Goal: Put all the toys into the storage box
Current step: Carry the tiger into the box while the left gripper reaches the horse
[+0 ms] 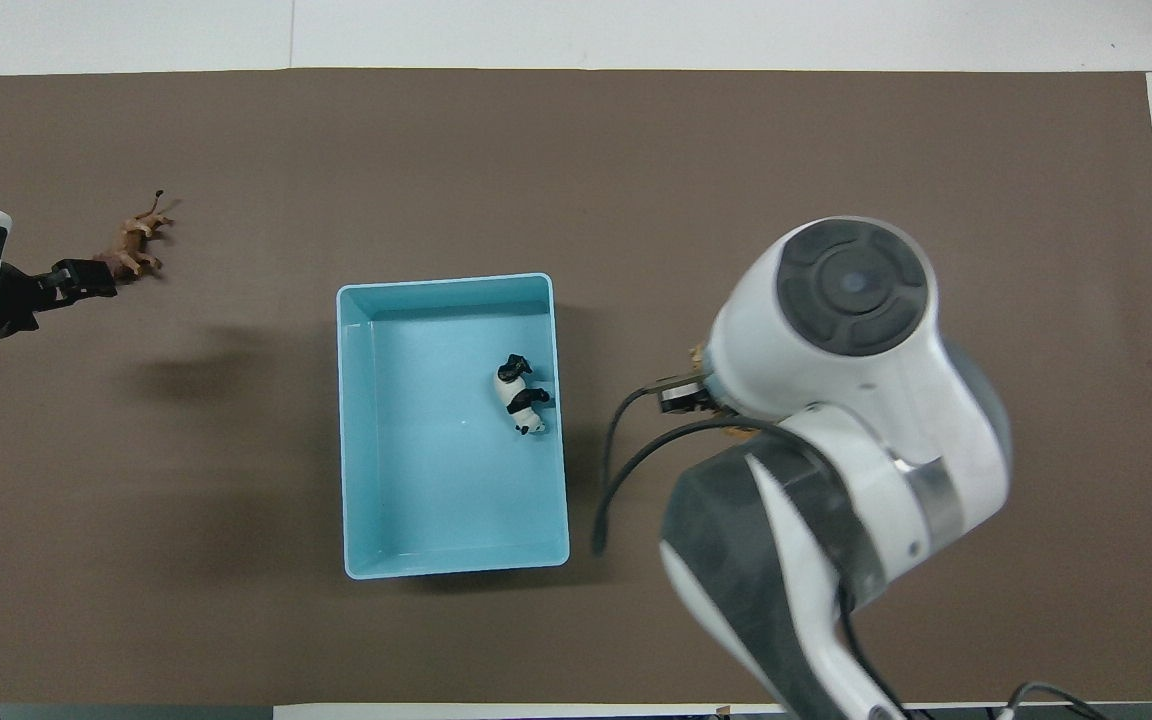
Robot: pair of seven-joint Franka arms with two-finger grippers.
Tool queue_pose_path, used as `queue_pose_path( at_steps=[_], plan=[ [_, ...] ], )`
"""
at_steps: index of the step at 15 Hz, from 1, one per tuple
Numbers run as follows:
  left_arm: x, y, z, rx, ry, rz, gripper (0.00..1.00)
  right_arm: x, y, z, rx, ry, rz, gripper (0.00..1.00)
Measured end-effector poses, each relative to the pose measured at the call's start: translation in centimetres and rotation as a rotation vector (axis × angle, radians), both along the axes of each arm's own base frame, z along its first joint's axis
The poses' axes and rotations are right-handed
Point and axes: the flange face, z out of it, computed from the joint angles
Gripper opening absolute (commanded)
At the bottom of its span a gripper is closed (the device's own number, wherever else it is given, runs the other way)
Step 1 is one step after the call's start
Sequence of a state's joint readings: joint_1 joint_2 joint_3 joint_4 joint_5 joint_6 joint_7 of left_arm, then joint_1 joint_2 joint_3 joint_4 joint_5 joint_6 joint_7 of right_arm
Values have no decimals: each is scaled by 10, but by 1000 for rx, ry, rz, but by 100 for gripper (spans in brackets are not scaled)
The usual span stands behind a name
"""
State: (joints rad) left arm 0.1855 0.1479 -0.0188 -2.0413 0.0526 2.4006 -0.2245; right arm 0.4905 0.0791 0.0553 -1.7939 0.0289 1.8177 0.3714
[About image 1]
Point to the black and white panda toy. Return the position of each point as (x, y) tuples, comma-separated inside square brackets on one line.
[(519, 395)]

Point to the light blue storage box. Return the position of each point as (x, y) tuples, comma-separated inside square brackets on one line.
[(436, 480)]

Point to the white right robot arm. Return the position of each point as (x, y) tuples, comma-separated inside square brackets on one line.
[(836, 400)]

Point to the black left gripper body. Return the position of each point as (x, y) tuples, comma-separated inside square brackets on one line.
[(21, 298)]

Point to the orange striped tiger toy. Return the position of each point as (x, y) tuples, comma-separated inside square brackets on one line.
[(697, 353)]

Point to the brown table mat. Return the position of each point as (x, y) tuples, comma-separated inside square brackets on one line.
[(236, 600)]

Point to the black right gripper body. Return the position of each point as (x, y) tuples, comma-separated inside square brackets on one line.
[(684, 395)]

